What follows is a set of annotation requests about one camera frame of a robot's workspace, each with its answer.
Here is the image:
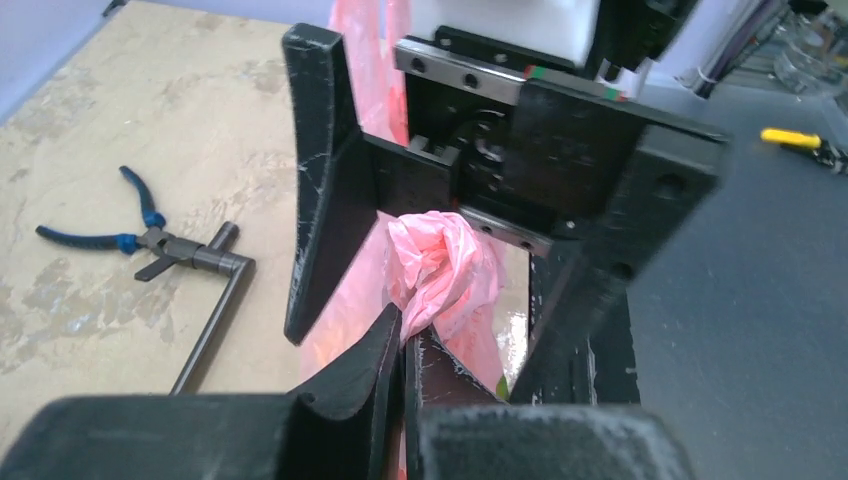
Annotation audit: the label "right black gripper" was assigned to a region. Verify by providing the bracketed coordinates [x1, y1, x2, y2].
[360, 36, 730, 405]

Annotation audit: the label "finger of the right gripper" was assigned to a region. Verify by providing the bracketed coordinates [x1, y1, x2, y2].
[282, 23, 377, 345]

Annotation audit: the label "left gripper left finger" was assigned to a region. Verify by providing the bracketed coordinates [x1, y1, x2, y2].
[1, 305, 401, 479]

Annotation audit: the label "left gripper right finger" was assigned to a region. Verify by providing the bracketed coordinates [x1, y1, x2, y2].
[405, 328, 695, 479]

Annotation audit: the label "pink plastic bag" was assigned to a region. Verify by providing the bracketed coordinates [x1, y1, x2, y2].
[299, 1, 508, 399]

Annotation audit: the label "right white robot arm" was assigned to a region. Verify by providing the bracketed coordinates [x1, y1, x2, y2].
[282, 1, 729, 403]

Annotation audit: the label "glass jar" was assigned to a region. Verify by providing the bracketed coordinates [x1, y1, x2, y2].
[773, 9, 847, 97]

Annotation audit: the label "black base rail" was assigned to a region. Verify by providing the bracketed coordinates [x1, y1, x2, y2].
[527, 250, 641, 405]

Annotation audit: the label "grey metal faucet handle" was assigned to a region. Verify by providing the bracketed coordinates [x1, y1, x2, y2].
[132, 221, 256, 395]

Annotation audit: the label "blue handled pliers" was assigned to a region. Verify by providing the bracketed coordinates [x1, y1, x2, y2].
[34, 165, 171, 255]

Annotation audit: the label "yellow handled pliers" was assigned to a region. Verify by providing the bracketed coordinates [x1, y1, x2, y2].
[760, 128, 847, 176]

